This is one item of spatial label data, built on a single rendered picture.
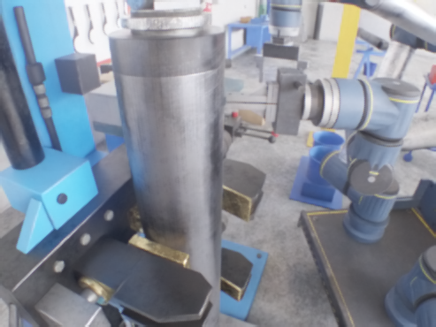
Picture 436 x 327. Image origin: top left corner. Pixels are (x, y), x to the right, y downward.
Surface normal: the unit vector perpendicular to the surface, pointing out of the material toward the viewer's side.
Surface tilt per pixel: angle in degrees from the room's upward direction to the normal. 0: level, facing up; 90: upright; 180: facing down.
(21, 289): 90
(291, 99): 90
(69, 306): 0
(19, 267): 0
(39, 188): 0
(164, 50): 90
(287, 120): 90
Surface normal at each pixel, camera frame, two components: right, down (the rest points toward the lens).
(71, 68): -0.38, 0.51
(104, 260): 0.01, -0.83
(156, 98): -0.09, 0.55
